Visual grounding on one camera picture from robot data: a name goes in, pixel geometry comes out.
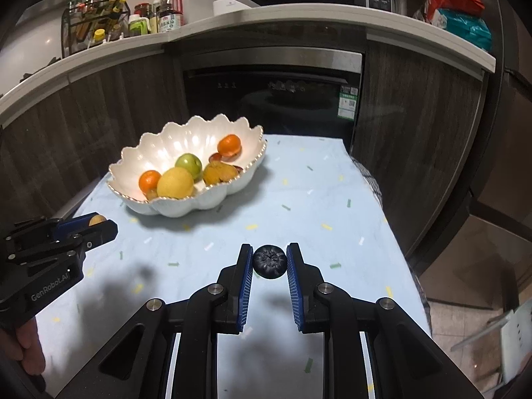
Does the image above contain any red plastic bag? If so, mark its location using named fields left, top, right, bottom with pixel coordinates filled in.
left=424, top=0, right=485, bottom=26

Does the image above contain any white scalloped ceramic bowl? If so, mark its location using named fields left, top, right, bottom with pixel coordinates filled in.
left=107, top=115, right=268, bottom=218

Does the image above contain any white plastic stool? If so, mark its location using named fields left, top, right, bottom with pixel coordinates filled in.
left=453, top=299, right=532, bottom=387

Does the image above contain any large yellow citrus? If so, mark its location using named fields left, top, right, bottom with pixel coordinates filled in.
left=157, top=167, right=195, bottom=199

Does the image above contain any dark wood kitchen cabinet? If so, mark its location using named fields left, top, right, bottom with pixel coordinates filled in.
left=0, top=39, right=489, bottom=258

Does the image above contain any person's left hand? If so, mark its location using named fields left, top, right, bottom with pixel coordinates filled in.
left=14, top=320, right=46, bottom=377

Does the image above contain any dark grey refrigerator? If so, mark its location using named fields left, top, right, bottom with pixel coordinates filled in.
left=469, top=0, right=532, bottom=225

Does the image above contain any light blue printed cloth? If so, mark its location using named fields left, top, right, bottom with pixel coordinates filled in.
left=35, top=133, right=431, bottom=399

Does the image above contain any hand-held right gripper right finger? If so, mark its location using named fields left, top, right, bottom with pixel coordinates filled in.
left=286, top=242, right=485, bottom=399

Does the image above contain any white kitchen countertop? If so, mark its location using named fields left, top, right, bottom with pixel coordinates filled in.
left=0, top=2, right=497, bottom=127

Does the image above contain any black gas stove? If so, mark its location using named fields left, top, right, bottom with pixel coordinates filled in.
left=19, top=56, right=59, bottom=84

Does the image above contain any built-in black oven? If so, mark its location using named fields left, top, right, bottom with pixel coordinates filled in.
left=181, top=48, right=366, bottom=142

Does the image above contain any white lidded container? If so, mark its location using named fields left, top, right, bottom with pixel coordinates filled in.
left=213, top=0, right=250, bottom=19

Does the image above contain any green apple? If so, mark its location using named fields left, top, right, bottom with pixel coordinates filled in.
left=175, top=153, right=203, bottom=175

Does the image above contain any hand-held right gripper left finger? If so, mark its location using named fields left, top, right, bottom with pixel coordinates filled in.
left=62, top=243, right=254, bottom=399

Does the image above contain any yellow-brown mango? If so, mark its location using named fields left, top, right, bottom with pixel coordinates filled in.
left=202, top=161, right=239, bottom=186

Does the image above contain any orange tangerine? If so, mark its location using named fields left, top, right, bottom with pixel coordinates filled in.
left=138, top=170, right=162, bottom=194
left=217, top=134, right=242, bottom=158

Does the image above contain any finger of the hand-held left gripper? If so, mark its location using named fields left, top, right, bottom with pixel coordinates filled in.
left=62, top=219, right=119, bottom=255
left=5, top=212, right=101, bottom=259

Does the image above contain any black wire spice rack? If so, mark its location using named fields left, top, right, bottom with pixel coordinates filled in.
left=61, top=0, right=131, bottom=57

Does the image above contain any dark blueberry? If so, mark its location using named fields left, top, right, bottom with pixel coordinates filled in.
left=253, top=244, right=287, bottom=278

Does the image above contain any green plastic pitcher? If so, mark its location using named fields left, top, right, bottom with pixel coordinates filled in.
left=128, top=14, right=150, bottom=37

